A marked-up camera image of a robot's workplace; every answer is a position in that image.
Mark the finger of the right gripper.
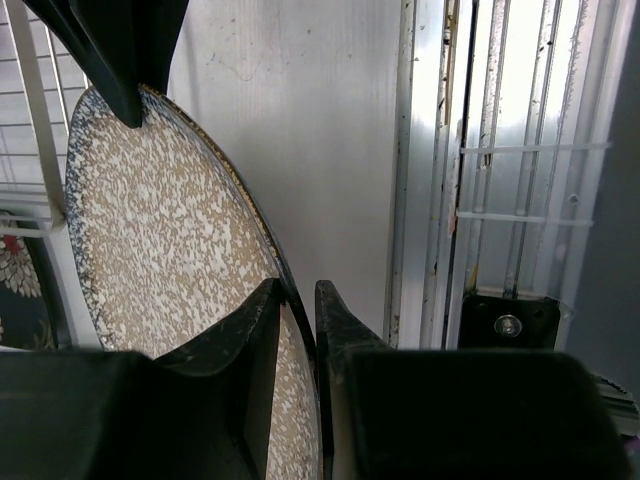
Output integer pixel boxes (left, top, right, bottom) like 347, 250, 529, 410
134, 0, 189, 94
26, 0, 142, 128

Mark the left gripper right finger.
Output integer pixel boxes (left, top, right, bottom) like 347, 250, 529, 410
315, 280, 389, 479

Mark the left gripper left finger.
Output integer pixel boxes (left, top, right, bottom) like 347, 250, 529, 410
150, 278, 280, 479

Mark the large speckled round plate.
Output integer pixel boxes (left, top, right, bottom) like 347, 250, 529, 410
65, 87, 321, 479

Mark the black floral square plate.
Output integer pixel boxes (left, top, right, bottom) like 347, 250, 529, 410
1, 233, 58, 351

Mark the wire dish rack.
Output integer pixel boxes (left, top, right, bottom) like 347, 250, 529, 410
1, 1, 90, 238

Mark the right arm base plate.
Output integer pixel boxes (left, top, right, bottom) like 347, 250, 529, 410
457, 295, 561, 349

